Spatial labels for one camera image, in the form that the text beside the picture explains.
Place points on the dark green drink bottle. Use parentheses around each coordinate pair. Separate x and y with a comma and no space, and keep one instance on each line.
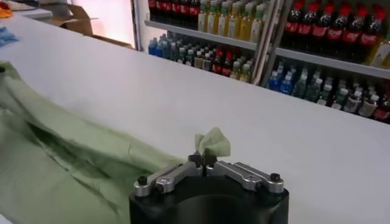
(175,54)
(300,89)
(314,92)
(168,52)

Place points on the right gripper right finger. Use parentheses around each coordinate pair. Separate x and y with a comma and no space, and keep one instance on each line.
(243,175)

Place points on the blue drink bottle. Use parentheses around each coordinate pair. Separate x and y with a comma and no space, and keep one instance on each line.
(160,50)
(273,83)
(286,86)
(152,48)

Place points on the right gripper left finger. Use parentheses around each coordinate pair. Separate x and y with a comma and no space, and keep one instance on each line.
(170,179)

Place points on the open brown cardboard box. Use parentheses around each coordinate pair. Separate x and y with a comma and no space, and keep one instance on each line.
(76,22)

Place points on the crumpled light blue cloth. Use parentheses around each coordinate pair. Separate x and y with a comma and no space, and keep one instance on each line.
(6,36)

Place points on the gray metal drinks shelf rack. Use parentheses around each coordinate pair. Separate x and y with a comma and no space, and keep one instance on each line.
(213,39)
(335,64)

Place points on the orange cloth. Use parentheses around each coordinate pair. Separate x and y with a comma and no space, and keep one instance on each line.
(4,11)

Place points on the yellow drink bottle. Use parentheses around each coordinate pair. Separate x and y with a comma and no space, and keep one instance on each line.
(246,75)
(236,73)
(257,29)
(234,24)
(245,25)
(202,18)
(223,21)
(381,53)
(213,19)

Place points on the small bottle white label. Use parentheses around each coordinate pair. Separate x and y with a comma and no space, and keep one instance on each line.
(190,59)
(338,100)
(183,57)
(324,97)

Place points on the light green shirt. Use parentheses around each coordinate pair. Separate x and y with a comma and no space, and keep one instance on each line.
(45,152)

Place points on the small dark tea bottle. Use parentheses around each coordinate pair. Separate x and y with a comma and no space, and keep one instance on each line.
(353,105)
(207,64)
(198,62)
(368,108)

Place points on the red cap cola bottle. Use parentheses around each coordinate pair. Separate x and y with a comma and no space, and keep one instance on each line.
(291,29)
(185,12)
(217,67)
(152,9)
(227,69)
(320,32)
(369,39)
(352,37)
(160,9)
(168,10)
(194,12)
(383,112)
(306,30)
(335,34)
(176,11)

